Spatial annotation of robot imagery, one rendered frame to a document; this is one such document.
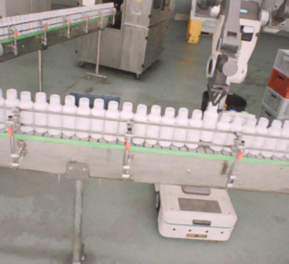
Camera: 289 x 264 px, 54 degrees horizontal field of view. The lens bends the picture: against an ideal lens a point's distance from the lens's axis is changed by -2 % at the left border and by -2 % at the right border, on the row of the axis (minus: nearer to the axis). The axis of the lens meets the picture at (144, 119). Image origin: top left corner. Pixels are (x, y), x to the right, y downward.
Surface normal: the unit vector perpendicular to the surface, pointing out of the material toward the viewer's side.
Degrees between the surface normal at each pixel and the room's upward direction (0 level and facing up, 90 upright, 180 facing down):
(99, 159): 90
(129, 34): 90
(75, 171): 90
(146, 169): 90
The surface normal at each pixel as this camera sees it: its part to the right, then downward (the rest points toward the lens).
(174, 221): 0.02, 0.46
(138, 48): -0.29, 0.42
